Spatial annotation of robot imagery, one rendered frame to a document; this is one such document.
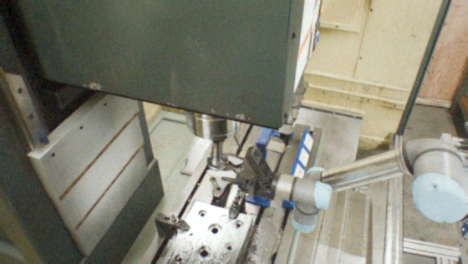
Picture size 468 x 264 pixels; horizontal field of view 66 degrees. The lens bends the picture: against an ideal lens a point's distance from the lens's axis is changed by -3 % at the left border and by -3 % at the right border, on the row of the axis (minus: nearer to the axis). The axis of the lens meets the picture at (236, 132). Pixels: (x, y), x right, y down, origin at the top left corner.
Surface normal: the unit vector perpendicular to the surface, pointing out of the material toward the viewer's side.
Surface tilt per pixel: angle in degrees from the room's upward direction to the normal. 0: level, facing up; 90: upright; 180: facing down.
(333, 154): 24
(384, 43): 89
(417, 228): 0
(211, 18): 90
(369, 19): 90
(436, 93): 90
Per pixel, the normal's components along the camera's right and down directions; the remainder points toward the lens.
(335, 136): -0.13, -0.44
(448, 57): -0.25, 0.62
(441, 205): -0.47, 0.55
